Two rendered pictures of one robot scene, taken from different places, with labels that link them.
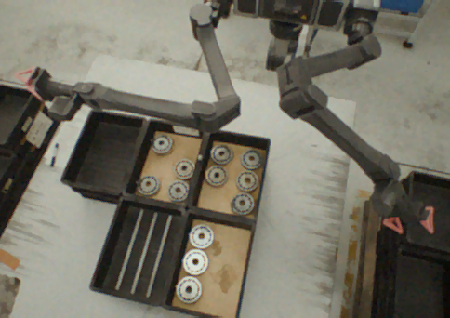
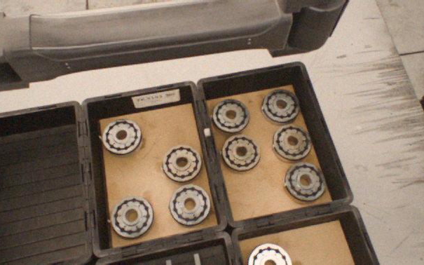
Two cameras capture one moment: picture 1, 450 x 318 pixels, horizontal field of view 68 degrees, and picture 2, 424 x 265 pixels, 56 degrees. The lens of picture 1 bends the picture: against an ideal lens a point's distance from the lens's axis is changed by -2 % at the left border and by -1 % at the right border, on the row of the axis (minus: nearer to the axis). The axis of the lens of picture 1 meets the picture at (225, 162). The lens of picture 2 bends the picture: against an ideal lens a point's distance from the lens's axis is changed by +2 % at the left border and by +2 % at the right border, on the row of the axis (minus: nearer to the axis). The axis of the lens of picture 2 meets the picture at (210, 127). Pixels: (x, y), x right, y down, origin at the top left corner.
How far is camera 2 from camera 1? 63 cm
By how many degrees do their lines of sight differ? 12
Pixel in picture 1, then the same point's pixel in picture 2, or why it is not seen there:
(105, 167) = (31, 219)
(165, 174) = (152, 184)
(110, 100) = (51, 48)
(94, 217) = not seen: outside the picture
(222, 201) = (268, 190)
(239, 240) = (329, 244)
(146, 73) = not seen: hidden behind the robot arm
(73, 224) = not seen: outside the picture
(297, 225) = (381, 181)
